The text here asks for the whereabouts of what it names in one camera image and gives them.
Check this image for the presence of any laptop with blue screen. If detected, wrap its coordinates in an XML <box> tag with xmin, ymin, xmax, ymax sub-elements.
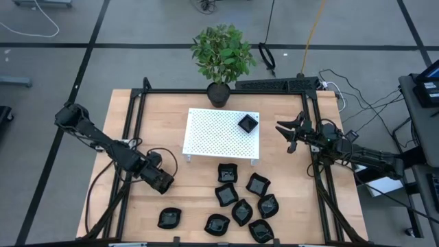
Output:
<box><xmin>416</xmin><ymin>58</ymin><xmax>439</xmax><ymax>84</ymax></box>

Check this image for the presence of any grey floor bar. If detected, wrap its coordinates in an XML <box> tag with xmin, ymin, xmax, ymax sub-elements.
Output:
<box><xmin>0</xmin><ymin>75</ymin><xmax>34</xmax><ymax>89</ymax></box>

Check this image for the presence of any wavy square black plate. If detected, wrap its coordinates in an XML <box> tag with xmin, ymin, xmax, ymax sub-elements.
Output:
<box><xmin>214</xmin><ymin>183</ymin><xmax>239</xmax><ymax>208</ymax></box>
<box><xmin>157</xmin><ymin>207</ymin><xmax>183</xmax><ymax>230</ymax></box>
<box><xmin>217</xmin><ymin>163</ymin><xmax>239</xmax><ymax>184</ymax></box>
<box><xmin>245</xmin><ymin>172</ymin><xmax>272</xmax><ymax>198</ymax></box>

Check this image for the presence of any yellow hanging cable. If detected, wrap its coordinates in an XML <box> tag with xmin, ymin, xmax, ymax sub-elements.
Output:
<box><xmin>300</xmin><ymin>0</ymin><xmax>327</xmax><ymax>77</ymax></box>

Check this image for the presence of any black floor cable bundle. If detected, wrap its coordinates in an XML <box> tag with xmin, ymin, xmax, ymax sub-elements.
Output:
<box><xmin>191</xmin><ymin>0</ymin><xmax>220</xmax><ymax>15</ymax></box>

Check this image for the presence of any white perforated metal shelf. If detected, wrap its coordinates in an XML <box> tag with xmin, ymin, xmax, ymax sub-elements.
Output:
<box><xmin>181</xmin><ymin>107</ymin><xmax>261</xmax><ymax>166</ymax></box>

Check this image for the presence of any white power cable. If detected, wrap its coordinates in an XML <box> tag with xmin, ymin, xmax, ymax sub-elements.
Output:
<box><xmin>321</xmin><ymin>80</ymin><xmax>347</xmax><ymax>113</ymax></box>

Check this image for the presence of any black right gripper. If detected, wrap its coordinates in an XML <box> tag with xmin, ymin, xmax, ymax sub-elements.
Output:
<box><xmin>275</xmin><ymin>111</ymin><xmax>315</xmax><ymax>154</ymax></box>

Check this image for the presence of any white floor cable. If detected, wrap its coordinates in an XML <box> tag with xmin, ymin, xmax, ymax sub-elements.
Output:
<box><xmin>0</xmin><ymin>0</ymin><xmax>60</xmax><ymax>38</ymax></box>

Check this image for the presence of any small square black plate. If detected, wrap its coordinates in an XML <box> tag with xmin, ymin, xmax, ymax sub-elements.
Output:
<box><xmin>237</xmin><ymin>114</ymin><xmax>259</xmax><ymax>134</ymax></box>

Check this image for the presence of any black keyboard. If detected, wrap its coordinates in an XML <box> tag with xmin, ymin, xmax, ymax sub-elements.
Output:
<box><xmin>426</xmin><ymin>173</ymin><xmax>439</xmax><ymax>213</ymax></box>

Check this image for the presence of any grey cart base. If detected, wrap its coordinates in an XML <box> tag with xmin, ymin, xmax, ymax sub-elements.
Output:
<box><xmin>12</xmin><ymin>0</ymin><xmax>73</xmax><ymax>8</ymax></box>

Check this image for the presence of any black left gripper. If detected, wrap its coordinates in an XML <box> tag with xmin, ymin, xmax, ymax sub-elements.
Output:
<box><xmin>139</xmin><ymin>151</ymin><xmax>175</xmax><ymax>196</ymax></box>

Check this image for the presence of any white paper box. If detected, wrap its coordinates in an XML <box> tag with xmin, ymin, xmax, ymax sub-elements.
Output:
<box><xmin>353</xmin><ymin>163</ymin><xmax>404</xmax><ymax>198</ymax></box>

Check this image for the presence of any black desk device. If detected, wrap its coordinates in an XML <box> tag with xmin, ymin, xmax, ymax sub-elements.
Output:
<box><xmin>412</xmin><ymin>80</ymin><xmax>439</xmax><ymax>108</ymax></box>

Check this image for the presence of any black plant pot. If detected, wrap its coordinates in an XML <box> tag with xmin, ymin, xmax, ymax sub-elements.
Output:
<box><xmin>206</xmin><ymin>82</ymin><xmax>231</xmax><ymax>108</ymax></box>

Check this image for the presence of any black desk leg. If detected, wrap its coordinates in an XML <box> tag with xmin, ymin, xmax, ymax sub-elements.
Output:
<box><xmin>397</xmin><ymin>146</ymin><xmax>428</xmax><ymax>172</ymax></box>

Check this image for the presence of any black power strip box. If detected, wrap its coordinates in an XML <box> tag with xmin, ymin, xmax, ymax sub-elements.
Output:
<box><xmin>235</xmin><ymin>76</ymin><xmax>322</xmax><ymax>93</ymax></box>

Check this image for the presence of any black cart base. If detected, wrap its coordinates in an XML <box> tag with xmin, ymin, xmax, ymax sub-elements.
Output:
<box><xmin>0</xmin><ymin>105</ymin><xmax>14</xmax><ymax>125</ymax></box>

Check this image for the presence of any low grey desk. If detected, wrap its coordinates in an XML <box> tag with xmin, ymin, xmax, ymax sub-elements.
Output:
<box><xmin>411</xmin><ymin>164</ymin><xmax>439</xmax><ymax>237</ymax></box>

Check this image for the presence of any leaf-shaped black plate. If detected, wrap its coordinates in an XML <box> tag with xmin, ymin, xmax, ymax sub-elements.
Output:
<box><xmin>248</xmin><ymin>219</ymin><xmax>275</xmax><ymax>244</ymax></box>
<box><xmin>257</xmin><ymin>193</ymin><xmax>280</xmax><ymax>220</ymax></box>
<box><xmin>231</xmin><ymin>198</ymin><xmax>254</xmax><ymax>227</ymax></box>
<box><xmin>204</xmin><ymin>213</ymin><xmax>231</xmax><ymax>237</ymax></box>

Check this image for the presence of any green leafy plant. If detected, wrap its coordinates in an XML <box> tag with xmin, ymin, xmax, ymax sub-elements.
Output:
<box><xmin>190</xmin><ymin>23</ymin><xmax>257</xmax><ymax>85</ymax></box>

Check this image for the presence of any black hanging cable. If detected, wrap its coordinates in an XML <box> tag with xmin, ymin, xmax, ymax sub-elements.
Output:
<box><xmin>258</xmin><ymin>0</ymin><xmax>277</xmax><ymax>78</ymax></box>

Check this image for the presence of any black metal table frame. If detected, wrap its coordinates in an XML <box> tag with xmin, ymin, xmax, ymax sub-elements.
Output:
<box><xmin>77</xmin><ymin>77</ymin><xmax>371</xmax><ymax>247</ymax></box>

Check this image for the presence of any grey side desk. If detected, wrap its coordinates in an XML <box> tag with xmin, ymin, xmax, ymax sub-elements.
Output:
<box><xmin>399</xmin><ymin>73</ymin><xmax>439</xmax><ymax>169</ymax></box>

